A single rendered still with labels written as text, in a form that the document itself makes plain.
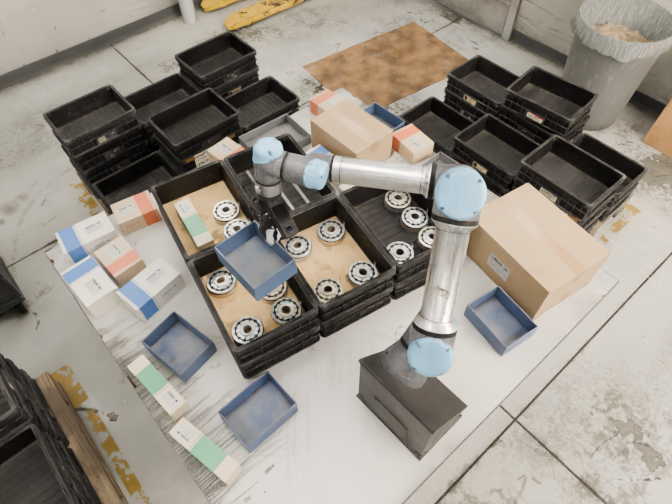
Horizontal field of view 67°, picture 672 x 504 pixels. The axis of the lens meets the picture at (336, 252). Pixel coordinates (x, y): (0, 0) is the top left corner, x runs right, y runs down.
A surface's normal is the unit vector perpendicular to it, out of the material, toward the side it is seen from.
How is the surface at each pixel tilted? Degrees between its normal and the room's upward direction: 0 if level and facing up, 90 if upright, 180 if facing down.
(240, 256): 1
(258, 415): 0
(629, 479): 0
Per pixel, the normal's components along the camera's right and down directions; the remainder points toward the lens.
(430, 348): -0.22, 0.37
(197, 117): -0.01, -0.58
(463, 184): -0.18, 0.15
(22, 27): 0.65, 0.61
